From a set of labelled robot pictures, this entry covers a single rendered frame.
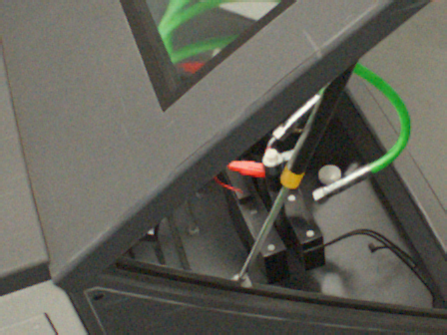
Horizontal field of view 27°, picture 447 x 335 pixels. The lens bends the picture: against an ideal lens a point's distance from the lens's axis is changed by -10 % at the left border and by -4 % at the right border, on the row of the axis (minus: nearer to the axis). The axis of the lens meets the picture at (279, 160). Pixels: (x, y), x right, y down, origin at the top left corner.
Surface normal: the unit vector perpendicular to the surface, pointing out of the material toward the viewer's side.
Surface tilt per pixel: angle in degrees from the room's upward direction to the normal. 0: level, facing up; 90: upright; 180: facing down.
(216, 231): 0
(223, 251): 0
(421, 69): 0
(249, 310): 90
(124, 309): 90
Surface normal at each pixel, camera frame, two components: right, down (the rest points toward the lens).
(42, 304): 0.36, 0.68
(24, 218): -0.10, -0.66
